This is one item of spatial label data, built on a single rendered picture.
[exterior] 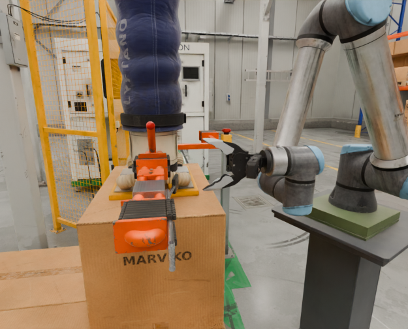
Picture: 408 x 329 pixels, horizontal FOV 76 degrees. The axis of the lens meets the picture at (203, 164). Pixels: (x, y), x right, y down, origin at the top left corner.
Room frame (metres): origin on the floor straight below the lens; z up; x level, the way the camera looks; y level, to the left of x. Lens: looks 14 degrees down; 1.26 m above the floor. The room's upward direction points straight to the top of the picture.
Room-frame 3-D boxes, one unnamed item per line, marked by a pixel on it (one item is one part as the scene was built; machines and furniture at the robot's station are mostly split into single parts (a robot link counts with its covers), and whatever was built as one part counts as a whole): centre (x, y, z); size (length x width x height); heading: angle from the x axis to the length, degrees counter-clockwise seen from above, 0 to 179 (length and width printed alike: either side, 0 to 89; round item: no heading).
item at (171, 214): (0.44, 0.05, 1.07); 0.31 x 0.03 x 0.05; 9
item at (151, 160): (0.72, 0.14, 1.07); 0.10 x 0.08 x 0.06; 99
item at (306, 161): (0.79, -0.30, 1.07); 0.12 x 0.09 x 0.10; 99
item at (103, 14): (2.99, 0.93, 1.05); 1.17 x 0.10 x 2.10; 9
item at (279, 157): (0.78, -0.21, 1.08); 0.09 x 0.05 x 0.10; 9
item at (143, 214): (0.38, 0.09, 1.07); 0.08 x 0.07 x 0.05; 9
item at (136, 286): (0.95, 0.18, 0.74); 0.60 x 0.40 x 0.40; 9
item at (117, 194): (0.95, 0.28, 0.97); 0.34 x 0.10 x 0.05; 9
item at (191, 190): (0.98, 0.09, 0.97); 0.34 x 0.10 x 0.05; 9
